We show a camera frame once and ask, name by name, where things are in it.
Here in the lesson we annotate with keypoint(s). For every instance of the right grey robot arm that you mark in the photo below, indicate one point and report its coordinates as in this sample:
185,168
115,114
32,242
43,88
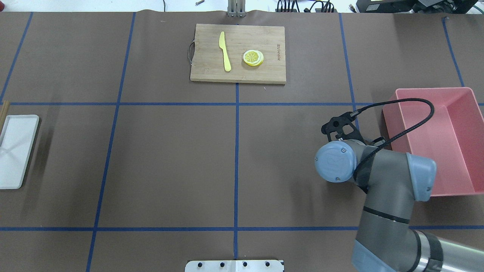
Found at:
394,182

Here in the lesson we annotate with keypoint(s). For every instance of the yellow plastic knife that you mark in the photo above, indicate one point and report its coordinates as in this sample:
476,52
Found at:
222,45

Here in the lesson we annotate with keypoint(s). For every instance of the yellow lemon slice toy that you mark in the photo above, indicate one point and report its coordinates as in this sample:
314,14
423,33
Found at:
253,57

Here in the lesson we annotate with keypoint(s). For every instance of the bamboo cutting board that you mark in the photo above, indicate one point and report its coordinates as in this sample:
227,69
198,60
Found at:
207,60

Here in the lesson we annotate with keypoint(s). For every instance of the pink plastic bin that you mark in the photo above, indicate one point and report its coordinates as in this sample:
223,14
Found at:
453,138

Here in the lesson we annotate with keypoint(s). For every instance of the white rectangular tray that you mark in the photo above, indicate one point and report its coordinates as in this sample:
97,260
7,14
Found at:
17,140

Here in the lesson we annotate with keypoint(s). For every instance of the wooden rod over tray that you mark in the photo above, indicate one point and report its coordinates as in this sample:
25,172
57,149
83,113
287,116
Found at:
4,113

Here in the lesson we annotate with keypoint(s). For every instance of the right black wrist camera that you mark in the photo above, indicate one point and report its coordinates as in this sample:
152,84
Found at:
342,127

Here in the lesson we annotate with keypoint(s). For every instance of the aluminium frame post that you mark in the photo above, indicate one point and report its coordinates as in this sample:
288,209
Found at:
236,8

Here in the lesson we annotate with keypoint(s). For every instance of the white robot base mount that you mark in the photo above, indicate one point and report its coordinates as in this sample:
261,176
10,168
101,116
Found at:
235,266

